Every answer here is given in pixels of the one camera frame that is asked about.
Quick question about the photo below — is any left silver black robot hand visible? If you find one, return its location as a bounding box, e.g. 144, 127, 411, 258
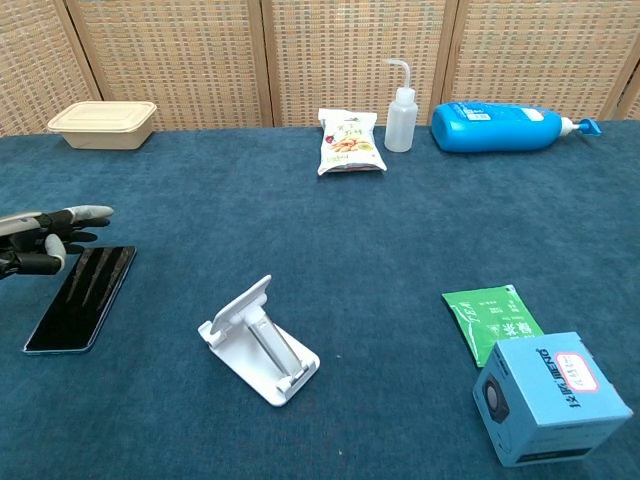
0, 204, 115, 281

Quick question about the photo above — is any black smartphone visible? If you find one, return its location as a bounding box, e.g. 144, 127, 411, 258
23, 245, 138, 355

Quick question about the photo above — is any white folding phone stand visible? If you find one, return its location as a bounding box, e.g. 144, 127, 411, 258
197, 274, 321, 408

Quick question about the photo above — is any beige lidded lunch box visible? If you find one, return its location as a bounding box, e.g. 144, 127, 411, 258
47, 100, 158, 151

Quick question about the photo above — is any woven bamboo folding screen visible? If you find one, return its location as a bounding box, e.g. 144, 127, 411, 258
0, 0, 640, 139

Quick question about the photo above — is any dark blue felt table mat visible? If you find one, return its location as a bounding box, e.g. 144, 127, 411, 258
0, 119, 640, 480

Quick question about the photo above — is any white snack bag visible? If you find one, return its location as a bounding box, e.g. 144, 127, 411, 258
316, 107, 388, 177

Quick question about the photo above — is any clear squeeze wash bottle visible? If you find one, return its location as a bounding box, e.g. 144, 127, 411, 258
383, 58, 419, 153

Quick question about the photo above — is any green tea sachet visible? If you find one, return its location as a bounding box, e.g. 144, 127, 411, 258
441, 284, 545, 369

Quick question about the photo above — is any blue pump bottle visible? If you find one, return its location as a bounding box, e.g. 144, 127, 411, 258
431, 101, 604, 154

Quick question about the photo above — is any light blue cardboard box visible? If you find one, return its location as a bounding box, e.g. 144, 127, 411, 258
472, 331, 634, 469

